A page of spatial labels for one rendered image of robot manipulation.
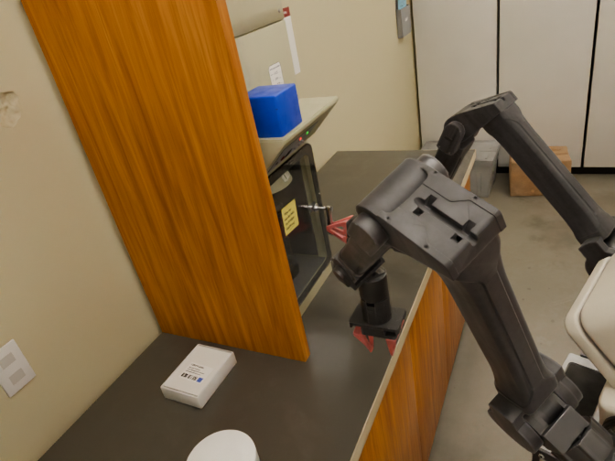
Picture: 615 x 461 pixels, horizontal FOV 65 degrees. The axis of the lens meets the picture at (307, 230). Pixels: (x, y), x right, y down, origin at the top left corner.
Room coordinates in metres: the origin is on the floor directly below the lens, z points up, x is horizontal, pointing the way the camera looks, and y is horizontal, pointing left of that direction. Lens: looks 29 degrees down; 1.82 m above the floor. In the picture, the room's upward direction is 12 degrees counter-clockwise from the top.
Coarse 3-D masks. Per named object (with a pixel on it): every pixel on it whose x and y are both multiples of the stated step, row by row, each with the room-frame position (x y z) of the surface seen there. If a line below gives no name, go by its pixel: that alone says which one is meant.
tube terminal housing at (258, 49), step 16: (256, 32) 1.19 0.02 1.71; (272, 32) 1.25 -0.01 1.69; (240, 48) 1.12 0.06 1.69; (256, 48) 1.18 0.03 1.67; (272, 48) 1.24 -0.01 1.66; (288, 48) 1.31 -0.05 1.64; (256, 64) 1.17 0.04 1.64; (272, 64) 1.22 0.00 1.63; (288, 64) 1.29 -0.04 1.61; (256, 80) 1.15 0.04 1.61; (288, 80) 1.28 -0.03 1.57; (304, 144) 1.30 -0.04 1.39; (304, 304) 1.14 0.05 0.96
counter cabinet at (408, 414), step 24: (432, 288) 1.36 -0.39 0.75; (432, 312) 1.34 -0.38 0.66; (456, 312) 1.69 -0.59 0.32; (408, 336) 1.09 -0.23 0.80; (432, 336) 1.32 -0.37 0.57; (456, 336) 1.67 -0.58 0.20; (408, 360) 1.07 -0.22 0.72; (432, 360) 1.30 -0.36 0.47; (408, 384) 1.05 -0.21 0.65; (432, 384) 1.28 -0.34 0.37; (384, 408) 0.87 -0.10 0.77; (408, 408) 1.03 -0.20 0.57; (432, 408) 1.25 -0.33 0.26; (384, 432) 0.85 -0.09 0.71; (408, 432) 1.01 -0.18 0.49; (432, 432) 1.23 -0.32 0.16; (360, 456) 0.72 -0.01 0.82; (384, 456) 0.83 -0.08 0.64; (408, 456) 0.98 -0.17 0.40
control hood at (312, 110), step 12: (336, 96) 1.25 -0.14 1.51; (300, 108) 1.21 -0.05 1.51; (312, 108) 1.19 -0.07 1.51; (324, 108) 1.18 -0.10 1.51; (312, 120) 1.11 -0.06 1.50; (300, 132) 1.06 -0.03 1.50; (312, 132) 1.25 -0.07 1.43; (264, 144) 1.01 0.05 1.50; (276, 144) 0.99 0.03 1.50; (288, 144) 1.03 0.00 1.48; (264, 156) 1.01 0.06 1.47; (276, 156) 1.01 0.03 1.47
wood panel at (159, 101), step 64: (64, 0) 1.11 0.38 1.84; (128, 0) 1.03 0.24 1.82; (192, 0) 0.95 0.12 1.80; (64, 64) 1.15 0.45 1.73; (128, 64) 1.06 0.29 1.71; (192, 64) 0.97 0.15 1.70; (128, 128) 1.09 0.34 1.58; (192, 128) 1.00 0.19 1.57; (128, 192) 1.13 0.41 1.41; (192, 192) 1.03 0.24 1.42; (256, 192) 0.94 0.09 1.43; (192, 256) 1.06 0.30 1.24; (256, 256) 0.96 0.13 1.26; (192, 320) 1.10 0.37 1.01; (256, 320) 0.99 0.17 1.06
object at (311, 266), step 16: (288, 160) 1.19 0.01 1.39; (304, 160) 1.25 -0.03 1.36; (272, 176) 1.11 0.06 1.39; (288, 176) 1.17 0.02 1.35; (304, 176) 1.24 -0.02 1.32; (272, 192) 1.09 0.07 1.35; (288, 192) 1.16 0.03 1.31; (304, 192) 1.22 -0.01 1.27; (304, 208) 1.21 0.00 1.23; (304, 224) 1.19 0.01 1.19; (320, 224) 1.27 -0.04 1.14; (288, 240) 1.11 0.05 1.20; (304, 240) 1.18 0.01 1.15; (320, 240) 1.26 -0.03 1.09; (288, 256) 1.10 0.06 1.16; (304, 256) 1.16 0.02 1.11; (320, 256) 1.24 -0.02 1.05; (304, 272) 1.15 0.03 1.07; (320, 272) 1.23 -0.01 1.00; (304, 288) 1.13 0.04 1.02
